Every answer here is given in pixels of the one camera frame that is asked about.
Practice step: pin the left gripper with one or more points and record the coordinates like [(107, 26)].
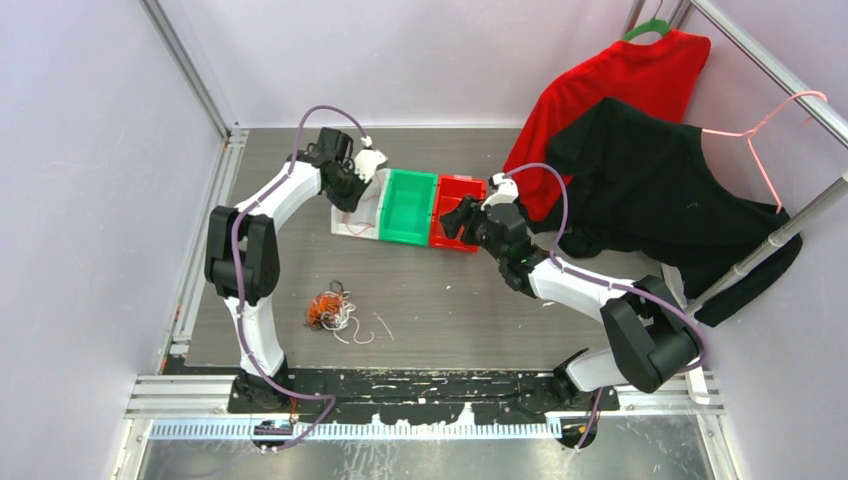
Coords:
[(349, 204)]

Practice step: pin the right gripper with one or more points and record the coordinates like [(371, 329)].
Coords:
[(463, 215)]

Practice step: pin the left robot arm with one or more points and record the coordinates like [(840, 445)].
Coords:
[(242, 255)]

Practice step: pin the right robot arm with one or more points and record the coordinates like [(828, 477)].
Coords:
[(650, 338)]

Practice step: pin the red plastic bin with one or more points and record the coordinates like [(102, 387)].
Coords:
[(450, 192)]

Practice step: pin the white plastic bin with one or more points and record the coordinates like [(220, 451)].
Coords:
[(365, 221)]

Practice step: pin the green plastic bin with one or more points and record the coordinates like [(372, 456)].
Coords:
[(407, 207)]

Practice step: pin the black t-shirt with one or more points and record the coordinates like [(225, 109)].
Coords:
[(619, 179)]

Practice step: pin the red t-shirt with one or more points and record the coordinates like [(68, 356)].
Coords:
[(657, 78)]

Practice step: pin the green hanger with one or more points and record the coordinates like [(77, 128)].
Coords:
[(654, 24)]

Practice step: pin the metal clothes rack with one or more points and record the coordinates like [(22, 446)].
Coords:
[(817, 109)]

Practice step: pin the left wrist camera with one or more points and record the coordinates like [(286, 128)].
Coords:
[(368, 160)]

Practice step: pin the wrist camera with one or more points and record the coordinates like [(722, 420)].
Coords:
[(368, 160), (504, 190)]

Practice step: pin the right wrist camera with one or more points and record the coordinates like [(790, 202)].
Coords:
[(504, 190)]

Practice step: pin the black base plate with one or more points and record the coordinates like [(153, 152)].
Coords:
[(414, 396)]

